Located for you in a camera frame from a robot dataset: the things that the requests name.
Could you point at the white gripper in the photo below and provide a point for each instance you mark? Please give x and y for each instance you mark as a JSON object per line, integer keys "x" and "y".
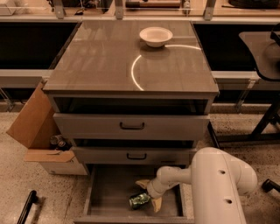
{"x": 153, "y": 188}

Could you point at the green soda can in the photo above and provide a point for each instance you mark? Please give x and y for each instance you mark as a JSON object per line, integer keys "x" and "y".
{"x": 137, "y": 200}

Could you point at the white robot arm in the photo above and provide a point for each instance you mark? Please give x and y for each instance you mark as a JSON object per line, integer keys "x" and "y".
{"x": 218, "y": 180}

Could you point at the grey open bottom drawer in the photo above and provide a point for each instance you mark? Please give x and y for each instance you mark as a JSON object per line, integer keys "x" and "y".
{"x": 111, "y": 186}

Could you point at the grey middle drawer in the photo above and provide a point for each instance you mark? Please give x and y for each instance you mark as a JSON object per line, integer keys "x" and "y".
{"x": 133, "y": 156}

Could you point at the grey drawer cabinet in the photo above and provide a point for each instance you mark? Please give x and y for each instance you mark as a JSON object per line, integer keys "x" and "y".
{"x": 107, "y": 69}

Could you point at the grey top drawer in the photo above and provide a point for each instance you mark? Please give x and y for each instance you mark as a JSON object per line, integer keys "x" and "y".
{"x": 132, "y": 127}

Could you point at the cans inside cardboard box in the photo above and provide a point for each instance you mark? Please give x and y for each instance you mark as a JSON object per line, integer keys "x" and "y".
{"x": 59, "y": 143}

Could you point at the black caster bottom right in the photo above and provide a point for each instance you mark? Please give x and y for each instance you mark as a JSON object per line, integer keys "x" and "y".
{"x": 269, "y": 185}

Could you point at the brown cardboard box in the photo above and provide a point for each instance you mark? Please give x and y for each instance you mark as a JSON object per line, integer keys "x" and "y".
{"x": 33, "y": 128}

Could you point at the white ceramic bowl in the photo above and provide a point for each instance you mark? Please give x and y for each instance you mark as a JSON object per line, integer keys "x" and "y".
{"x": 155, "y": 36}

